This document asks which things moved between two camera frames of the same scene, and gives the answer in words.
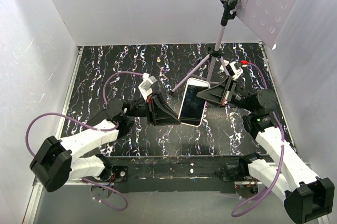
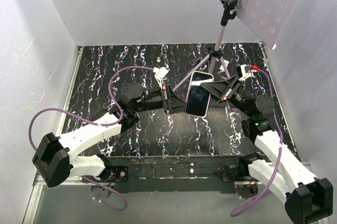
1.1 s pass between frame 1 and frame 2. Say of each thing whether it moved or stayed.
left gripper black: moved
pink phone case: moved
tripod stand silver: stayed
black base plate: stayed
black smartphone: moved
